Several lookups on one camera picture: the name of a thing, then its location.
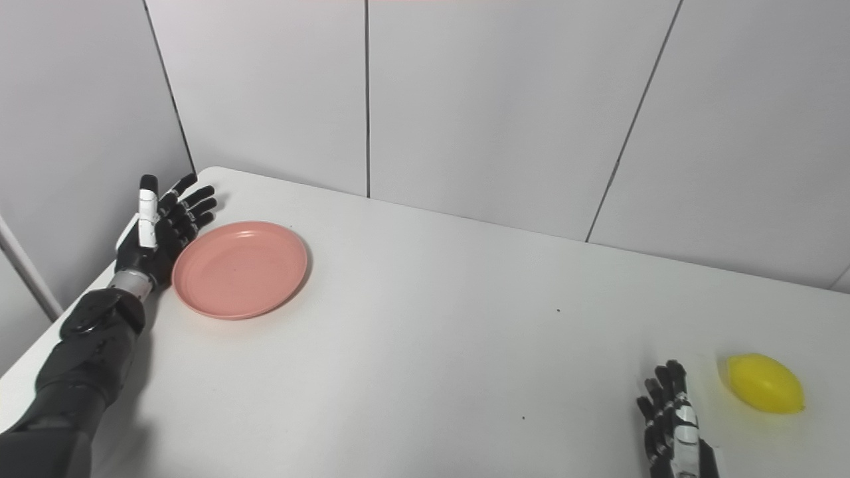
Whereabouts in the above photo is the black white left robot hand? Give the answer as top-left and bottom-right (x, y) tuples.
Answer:
(114, 174), (218, 291)

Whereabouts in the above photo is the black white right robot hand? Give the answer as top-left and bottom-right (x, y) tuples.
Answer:
(636, 360), (722, 478)

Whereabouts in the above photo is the pink round plate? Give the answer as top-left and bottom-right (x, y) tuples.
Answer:
(171, 221), (309, 321)

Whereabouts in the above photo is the yellow lemon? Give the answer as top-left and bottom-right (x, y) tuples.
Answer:
(726, 353), (806, 415)

